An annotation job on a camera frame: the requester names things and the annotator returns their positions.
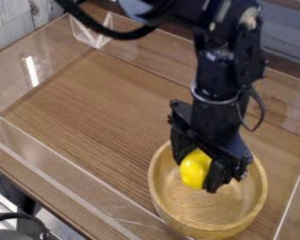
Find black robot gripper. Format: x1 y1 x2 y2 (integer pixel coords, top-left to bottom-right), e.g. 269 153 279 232
169 87 253 193

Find yellow lemon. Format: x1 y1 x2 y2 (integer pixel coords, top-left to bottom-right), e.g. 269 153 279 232
179 148 211 189

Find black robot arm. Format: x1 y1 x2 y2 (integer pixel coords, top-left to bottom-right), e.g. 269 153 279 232
56 0 267 193

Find brown wooden bowl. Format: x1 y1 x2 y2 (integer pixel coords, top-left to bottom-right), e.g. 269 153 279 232
148 142 269 240

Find clear acrylic tray enclosure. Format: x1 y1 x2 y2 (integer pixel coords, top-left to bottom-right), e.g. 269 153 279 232
0 17 300 240

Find black metal bracket with screw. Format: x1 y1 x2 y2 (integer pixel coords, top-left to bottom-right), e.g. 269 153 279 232
16 209 60 240

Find black cable bottom left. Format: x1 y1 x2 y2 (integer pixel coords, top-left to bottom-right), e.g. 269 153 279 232
0 212 51 240

